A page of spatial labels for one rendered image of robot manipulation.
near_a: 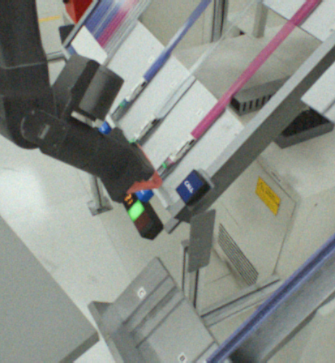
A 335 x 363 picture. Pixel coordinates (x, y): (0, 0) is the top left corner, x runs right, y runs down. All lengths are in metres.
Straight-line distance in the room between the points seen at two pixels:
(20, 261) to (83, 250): 0.75
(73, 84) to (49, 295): 0.45
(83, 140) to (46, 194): 1.34
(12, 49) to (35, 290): 0.52
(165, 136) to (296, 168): 0.35
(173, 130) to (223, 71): 0.54
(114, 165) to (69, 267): 1.07
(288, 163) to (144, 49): 0.43
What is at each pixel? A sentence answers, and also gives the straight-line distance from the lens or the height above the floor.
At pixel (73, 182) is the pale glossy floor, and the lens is 1.87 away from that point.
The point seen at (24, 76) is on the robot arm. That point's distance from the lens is 0.45.
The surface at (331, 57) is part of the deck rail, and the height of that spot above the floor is 0.97.
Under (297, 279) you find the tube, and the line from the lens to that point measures 0.52.
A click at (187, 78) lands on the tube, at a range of 0.86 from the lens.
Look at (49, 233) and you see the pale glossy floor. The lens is 1.71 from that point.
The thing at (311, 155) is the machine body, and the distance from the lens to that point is 1.08.
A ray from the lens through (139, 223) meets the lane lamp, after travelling 0.84.
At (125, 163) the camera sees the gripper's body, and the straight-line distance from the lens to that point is 0.56.
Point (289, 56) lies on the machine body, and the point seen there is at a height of 0.62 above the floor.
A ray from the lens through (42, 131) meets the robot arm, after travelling 0.47.
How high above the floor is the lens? 1.31
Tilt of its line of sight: 45 degrees down
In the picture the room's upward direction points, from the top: straight up
